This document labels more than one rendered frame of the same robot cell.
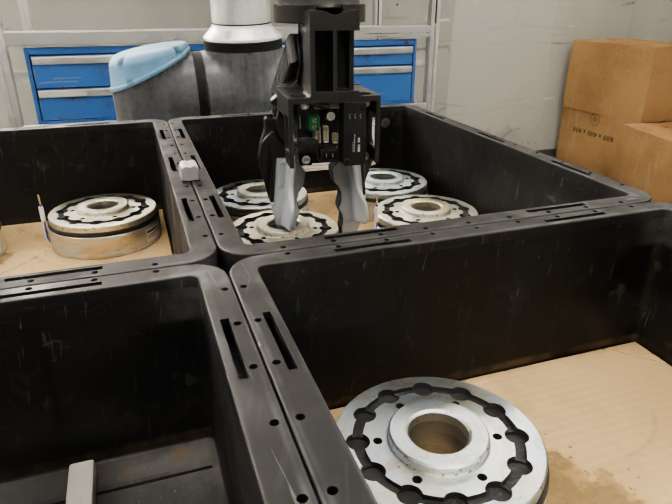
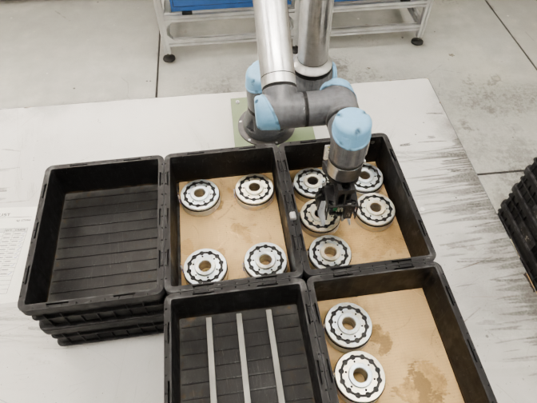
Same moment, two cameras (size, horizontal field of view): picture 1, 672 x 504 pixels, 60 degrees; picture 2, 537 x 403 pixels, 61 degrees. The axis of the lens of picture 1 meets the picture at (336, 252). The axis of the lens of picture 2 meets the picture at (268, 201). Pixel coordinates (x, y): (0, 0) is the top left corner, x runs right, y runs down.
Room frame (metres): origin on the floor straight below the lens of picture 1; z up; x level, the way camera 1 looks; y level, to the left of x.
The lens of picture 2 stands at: (-0.18, 0.05, 1.80)
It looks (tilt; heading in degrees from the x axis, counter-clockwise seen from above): 53 degrees down; 11
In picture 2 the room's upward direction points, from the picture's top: straight up
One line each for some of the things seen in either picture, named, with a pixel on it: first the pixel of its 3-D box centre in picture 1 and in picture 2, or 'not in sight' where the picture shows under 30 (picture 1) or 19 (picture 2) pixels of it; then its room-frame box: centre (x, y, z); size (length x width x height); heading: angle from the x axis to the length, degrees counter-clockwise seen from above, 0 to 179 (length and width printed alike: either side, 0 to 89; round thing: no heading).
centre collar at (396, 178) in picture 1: (382, 178); (364, 175); (0.64, -0.05, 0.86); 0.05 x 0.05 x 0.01
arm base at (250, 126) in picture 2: not in sight; (266, 113); (0.89, 0.27, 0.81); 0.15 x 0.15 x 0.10
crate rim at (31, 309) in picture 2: not in sight; (100, 225); (0.32, 0.55, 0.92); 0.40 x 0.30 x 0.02; 19
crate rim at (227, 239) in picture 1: (354, 161); (349, 198); (0.52, -0.02, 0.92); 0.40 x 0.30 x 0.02; 19
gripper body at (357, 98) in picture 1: (322, 86); (340, 190); (0.48, 0.01, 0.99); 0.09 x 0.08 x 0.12; 14
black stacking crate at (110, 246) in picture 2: not in sight; (106, 237); (0.32, 0.55, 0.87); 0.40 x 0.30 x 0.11; 19
